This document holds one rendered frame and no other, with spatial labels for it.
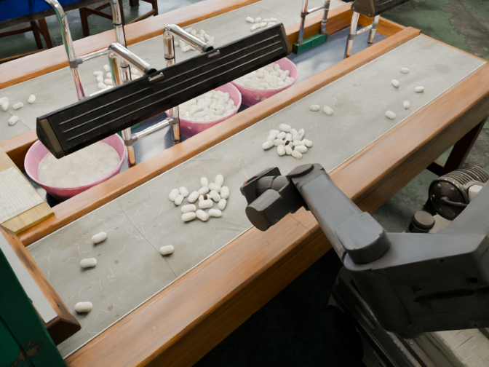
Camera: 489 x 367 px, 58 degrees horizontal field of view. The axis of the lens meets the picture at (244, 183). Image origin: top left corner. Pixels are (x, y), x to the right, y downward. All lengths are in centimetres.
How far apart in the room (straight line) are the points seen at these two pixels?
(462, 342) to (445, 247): 100
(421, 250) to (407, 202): 196
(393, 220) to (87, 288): 158
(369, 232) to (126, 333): 61
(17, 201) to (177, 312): 50
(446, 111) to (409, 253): 123
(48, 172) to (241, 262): 61
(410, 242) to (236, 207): 76
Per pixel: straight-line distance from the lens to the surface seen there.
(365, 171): 126
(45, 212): 115
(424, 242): 41
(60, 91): 163
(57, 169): 133
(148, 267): 103
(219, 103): 148
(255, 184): 91
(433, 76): 185
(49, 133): 84
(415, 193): 243
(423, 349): 145
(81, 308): 98
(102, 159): 132
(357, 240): 42
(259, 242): 103
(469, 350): 138
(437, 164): 224
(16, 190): 122
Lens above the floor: 158
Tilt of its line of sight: 44 degrees down
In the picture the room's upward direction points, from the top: 4 degrees clockwise
